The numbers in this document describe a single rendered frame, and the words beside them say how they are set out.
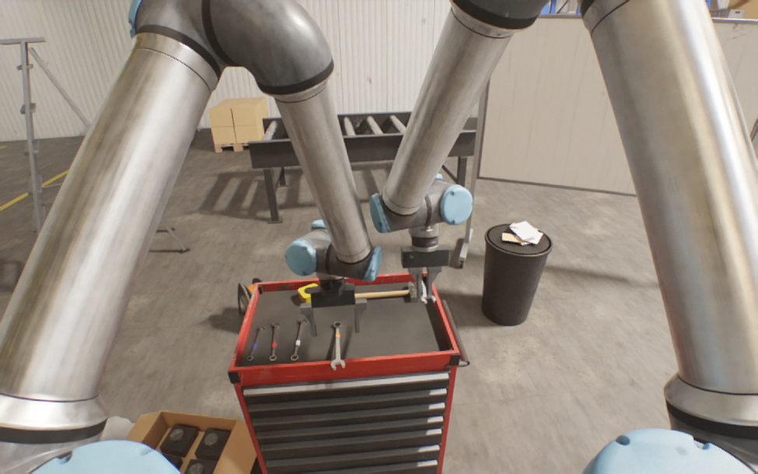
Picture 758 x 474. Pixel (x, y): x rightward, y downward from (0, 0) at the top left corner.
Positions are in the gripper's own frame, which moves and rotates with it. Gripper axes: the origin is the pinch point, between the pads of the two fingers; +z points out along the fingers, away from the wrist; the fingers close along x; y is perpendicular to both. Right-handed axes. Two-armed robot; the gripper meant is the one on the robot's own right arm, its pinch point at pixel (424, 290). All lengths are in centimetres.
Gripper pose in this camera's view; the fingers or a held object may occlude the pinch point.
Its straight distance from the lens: 111.2
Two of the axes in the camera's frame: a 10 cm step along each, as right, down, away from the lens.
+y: 0.7, 2.9, -9.5
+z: 0.3, 9.6, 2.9
